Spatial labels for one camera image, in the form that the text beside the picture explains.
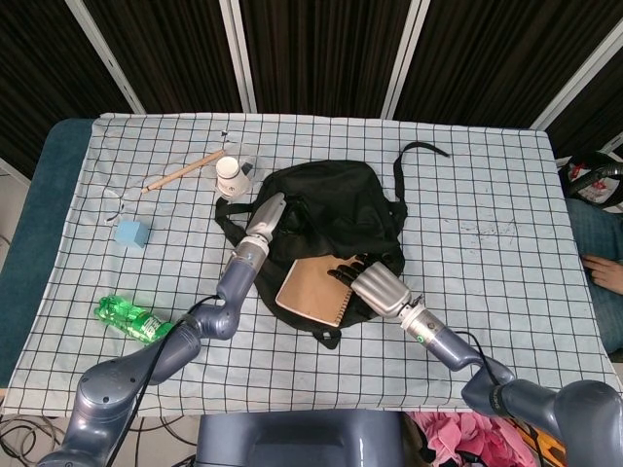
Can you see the white paper cup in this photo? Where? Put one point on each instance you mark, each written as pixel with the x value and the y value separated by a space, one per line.
pixel 231 177

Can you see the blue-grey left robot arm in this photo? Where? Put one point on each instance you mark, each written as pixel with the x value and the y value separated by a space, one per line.
pixel 233 287

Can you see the teal padded table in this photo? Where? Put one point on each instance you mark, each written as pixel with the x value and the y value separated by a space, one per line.
pixel 29 219

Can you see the wooden stick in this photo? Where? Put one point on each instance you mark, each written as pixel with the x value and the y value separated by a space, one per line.
pixel 182 171

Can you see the blue-grey robot torso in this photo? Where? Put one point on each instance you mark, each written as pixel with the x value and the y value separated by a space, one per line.
pixel 292 438

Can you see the green plastic bottle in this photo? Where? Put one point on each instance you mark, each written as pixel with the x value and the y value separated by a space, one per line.
pixel 131 318

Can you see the white black checkered tablecloth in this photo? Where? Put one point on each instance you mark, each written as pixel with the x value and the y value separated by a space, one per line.
pixel 487 292

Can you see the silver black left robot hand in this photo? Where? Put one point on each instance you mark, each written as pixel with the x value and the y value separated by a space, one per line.
pixel 267 216

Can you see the light blue foam cube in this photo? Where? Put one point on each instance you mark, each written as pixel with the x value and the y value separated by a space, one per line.
pixel 131 234

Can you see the black bag with red label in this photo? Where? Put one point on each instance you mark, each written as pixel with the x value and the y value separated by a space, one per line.
pixel 584 168

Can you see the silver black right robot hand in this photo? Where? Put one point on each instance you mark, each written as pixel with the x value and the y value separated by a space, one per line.
pixel 379 289

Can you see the person's blue jeans leg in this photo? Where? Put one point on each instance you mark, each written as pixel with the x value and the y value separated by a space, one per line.
pixel 594 228

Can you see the yellow tool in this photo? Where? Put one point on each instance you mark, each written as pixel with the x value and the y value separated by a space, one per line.
pixel 550 445

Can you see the dark partition screen white frames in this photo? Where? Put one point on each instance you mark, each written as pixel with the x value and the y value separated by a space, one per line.
pixel 316 48

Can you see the person's bare hand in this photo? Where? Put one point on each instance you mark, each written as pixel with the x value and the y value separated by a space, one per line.
pixel 608 272

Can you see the brown spiral notebook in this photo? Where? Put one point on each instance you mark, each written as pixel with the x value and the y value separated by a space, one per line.
pixel 311 292

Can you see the pink cloth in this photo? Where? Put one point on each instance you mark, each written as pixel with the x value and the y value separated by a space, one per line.
pixel 452 433

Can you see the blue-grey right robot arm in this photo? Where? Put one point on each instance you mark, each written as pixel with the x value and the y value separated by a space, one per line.
pixel 448 345

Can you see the black backpack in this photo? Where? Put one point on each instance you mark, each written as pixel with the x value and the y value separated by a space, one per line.
pixel 340 204

